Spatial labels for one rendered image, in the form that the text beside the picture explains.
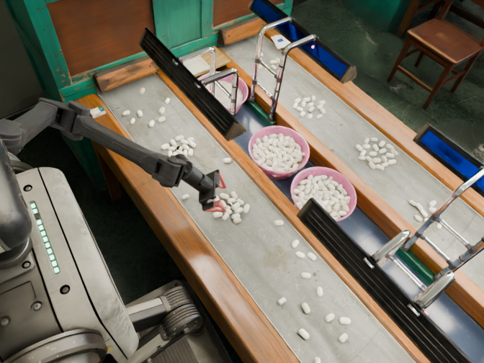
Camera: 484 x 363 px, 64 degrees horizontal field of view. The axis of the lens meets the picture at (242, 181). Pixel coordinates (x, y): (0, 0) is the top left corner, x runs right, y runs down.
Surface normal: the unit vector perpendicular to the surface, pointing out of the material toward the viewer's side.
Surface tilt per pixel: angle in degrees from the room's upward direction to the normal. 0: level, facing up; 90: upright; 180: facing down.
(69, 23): 90
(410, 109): 0
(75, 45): 90
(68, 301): 0
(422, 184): 0
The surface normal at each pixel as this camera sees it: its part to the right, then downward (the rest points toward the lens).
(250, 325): 0.08, -0.59
